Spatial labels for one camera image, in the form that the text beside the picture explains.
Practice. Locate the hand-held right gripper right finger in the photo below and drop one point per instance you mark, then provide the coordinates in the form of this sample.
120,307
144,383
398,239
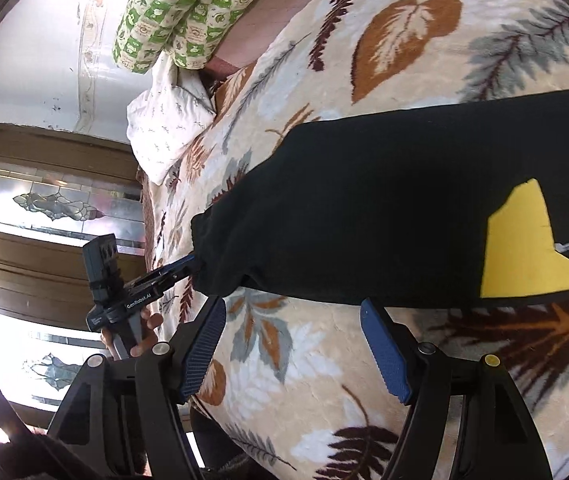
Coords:
384,355

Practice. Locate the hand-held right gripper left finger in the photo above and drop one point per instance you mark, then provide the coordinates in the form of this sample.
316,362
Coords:
202,355

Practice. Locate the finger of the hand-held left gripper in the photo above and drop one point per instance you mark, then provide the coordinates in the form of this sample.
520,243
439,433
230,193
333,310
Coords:
177,269

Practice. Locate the black pants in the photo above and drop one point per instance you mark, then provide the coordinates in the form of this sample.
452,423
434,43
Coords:
364,210

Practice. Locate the person's left hand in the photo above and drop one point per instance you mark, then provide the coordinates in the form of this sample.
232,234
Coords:
152,321

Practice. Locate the leaf print plush blanket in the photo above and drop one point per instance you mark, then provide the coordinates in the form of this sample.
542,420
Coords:
314,360

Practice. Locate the wooden door with glass panes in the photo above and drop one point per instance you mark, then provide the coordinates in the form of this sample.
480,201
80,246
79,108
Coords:
24,270

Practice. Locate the white printed pillow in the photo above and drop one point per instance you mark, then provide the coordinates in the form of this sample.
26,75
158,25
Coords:
169,125

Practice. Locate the green checked folded quilt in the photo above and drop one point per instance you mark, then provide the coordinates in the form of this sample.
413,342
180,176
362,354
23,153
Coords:
184,15

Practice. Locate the pink bed sheet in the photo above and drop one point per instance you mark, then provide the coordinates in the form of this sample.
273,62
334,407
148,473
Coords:
264,25

